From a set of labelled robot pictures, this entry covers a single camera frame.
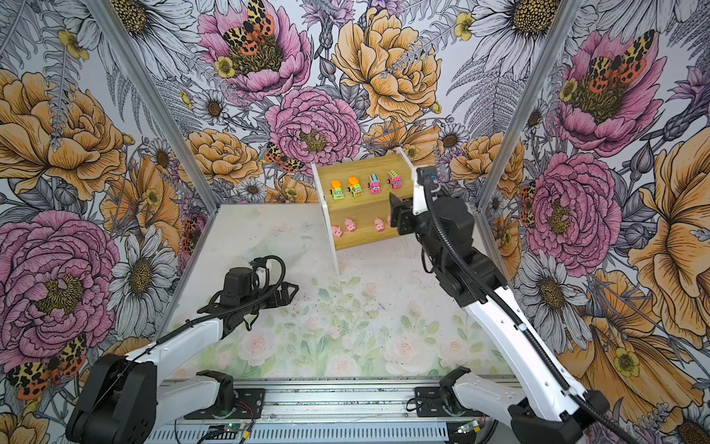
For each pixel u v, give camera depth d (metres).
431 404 0.73
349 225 0.91
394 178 0.79
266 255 0.77
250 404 0.74
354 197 0.78
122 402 0.41
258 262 0.80
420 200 0.53
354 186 0.78
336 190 0.76
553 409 0.37
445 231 0.36
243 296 0.70
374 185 0.78
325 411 0.74
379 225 0.91
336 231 0.89
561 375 0.38
